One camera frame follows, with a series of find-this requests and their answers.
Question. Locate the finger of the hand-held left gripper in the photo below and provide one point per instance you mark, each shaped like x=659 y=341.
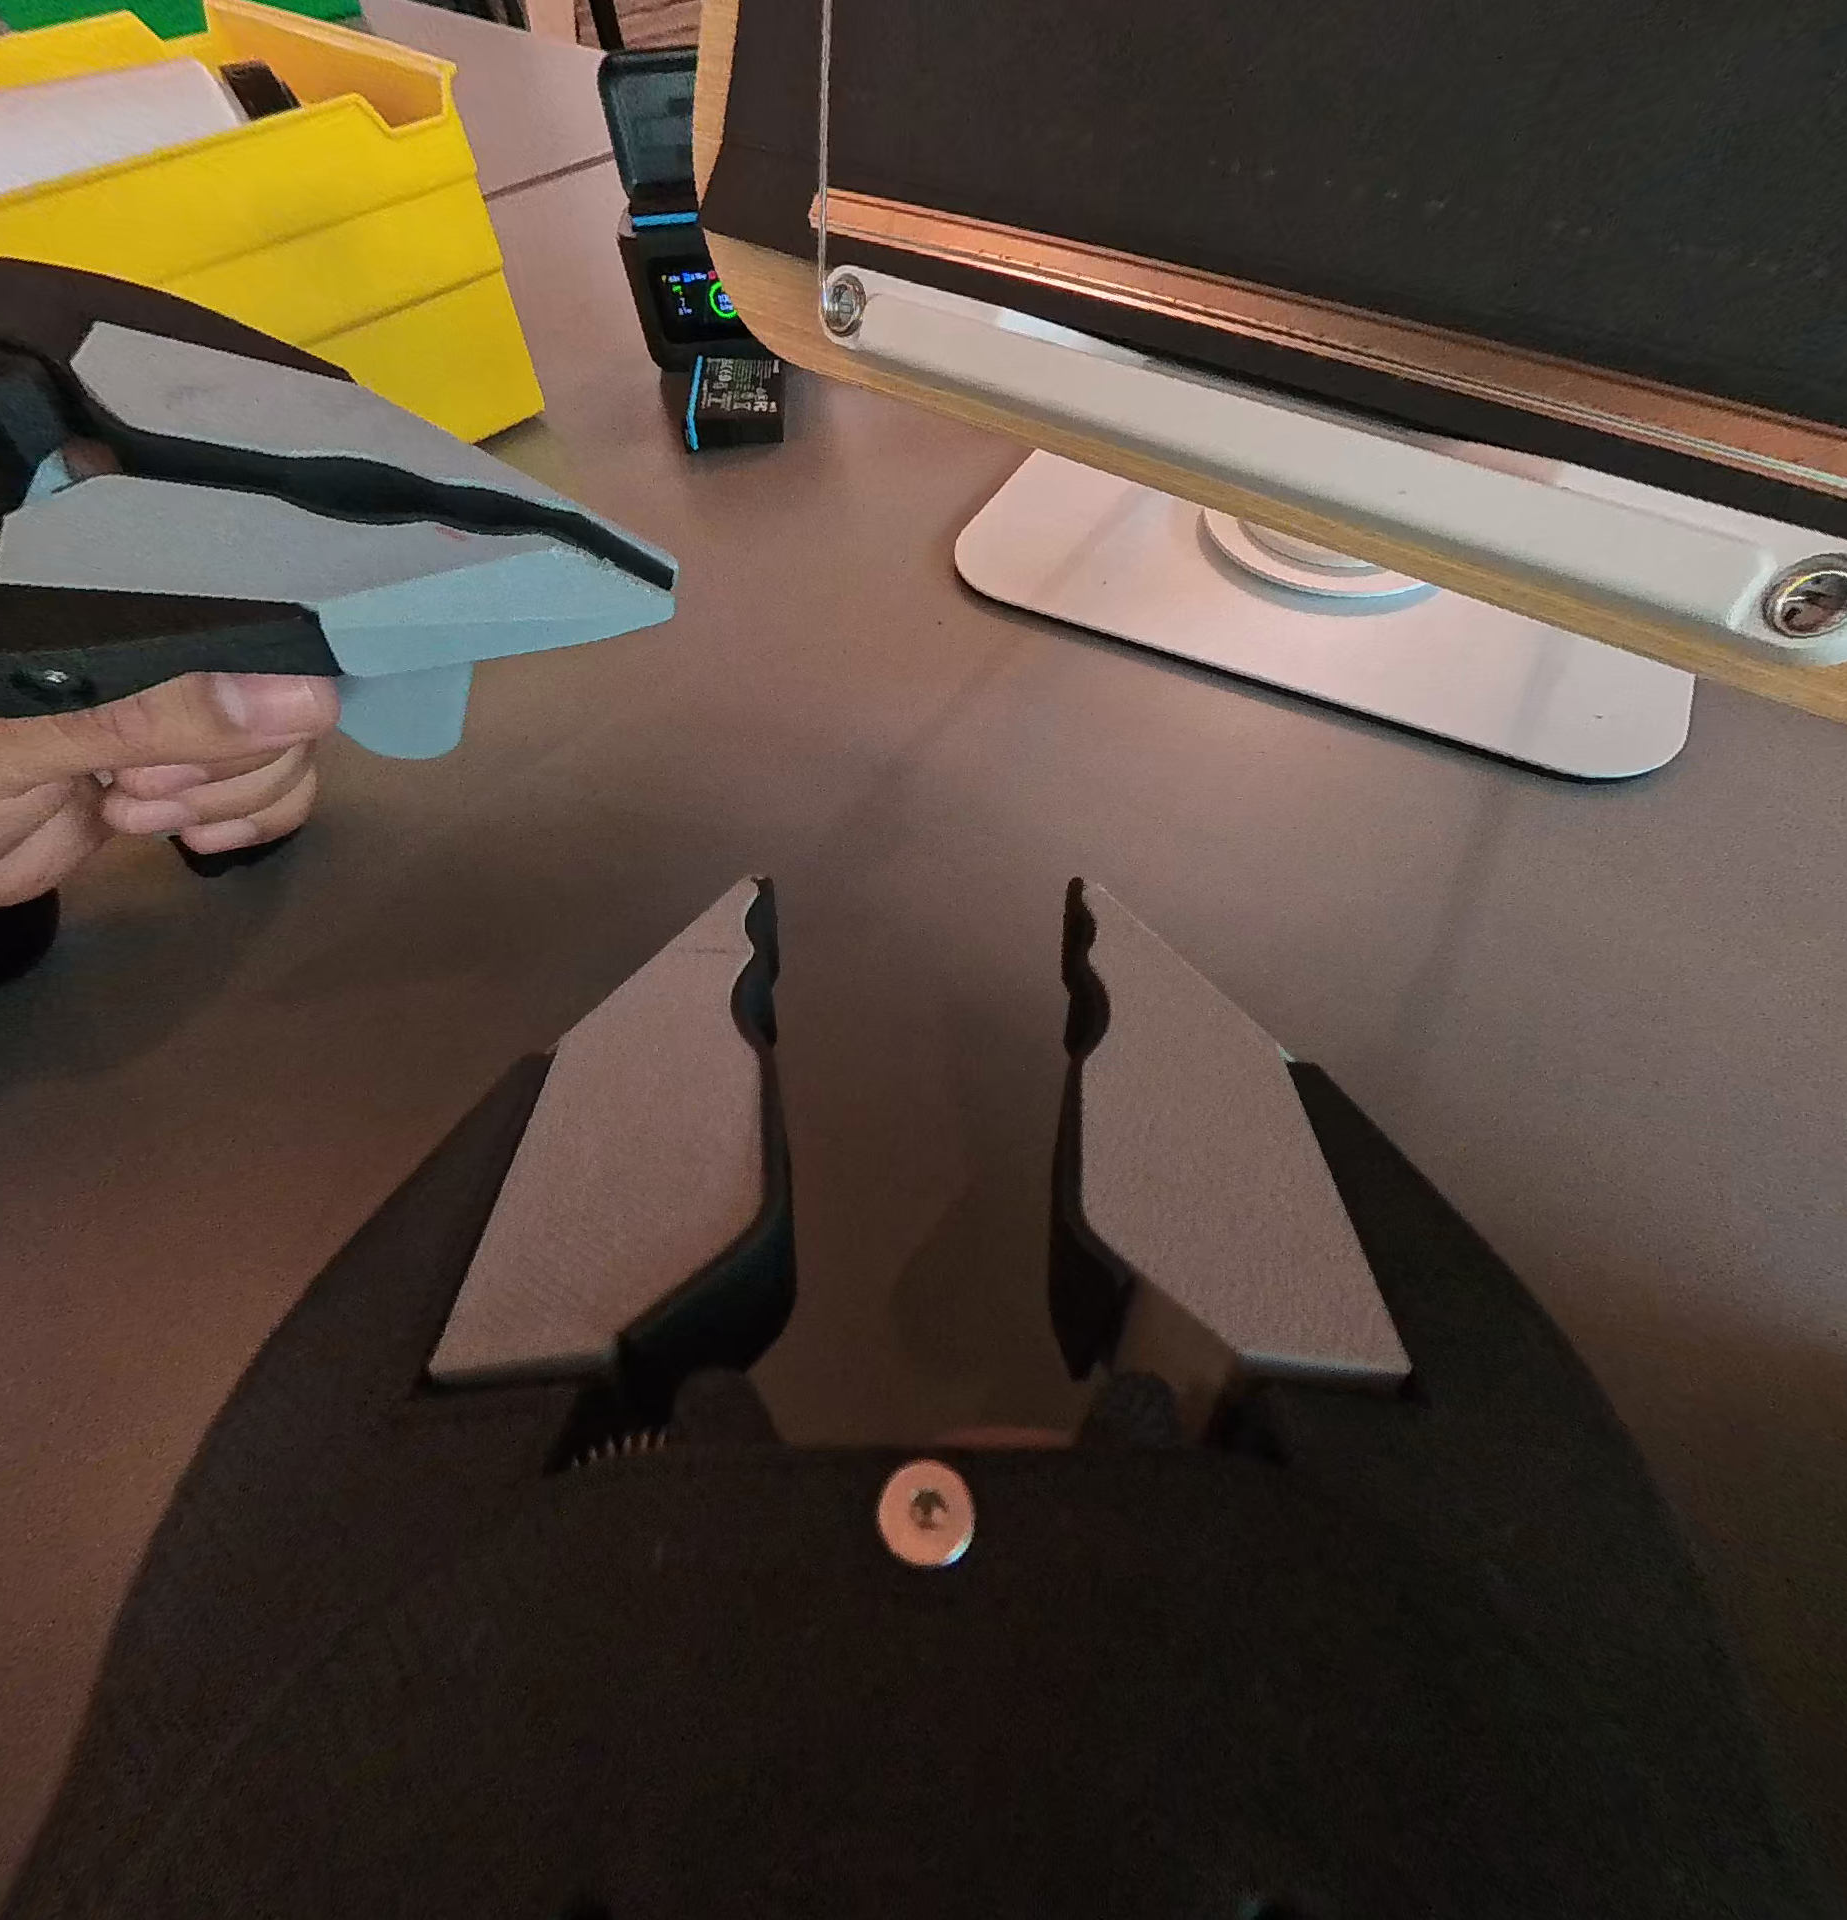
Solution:
x=262 y=561
x=262 y=413

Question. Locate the black board with wooden edge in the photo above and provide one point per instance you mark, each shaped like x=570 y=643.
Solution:
x=1312 y=150

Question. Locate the small black battery pack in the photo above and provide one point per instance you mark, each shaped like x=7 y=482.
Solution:
x=734 y=402

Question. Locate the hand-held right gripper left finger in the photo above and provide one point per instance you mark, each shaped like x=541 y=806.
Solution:
x=623 y=1185

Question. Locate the yellow storage bin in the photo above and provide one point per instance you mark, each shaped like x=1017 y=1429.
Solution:
x=337 y=253

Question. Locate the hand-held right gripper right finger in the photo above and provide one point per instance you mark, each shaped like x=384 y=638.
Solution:
x=1224 y=1200

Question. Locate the black device with green display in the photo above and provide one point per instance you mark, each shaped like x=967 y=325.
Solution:
x=659 y=193

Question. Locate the silver clamp bar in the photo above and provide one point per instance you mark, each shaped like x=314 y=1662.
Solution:
x=1312 y=465

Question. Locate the person's left hand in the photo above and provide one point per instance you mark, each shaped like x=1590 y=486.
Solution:
x=114 y=766

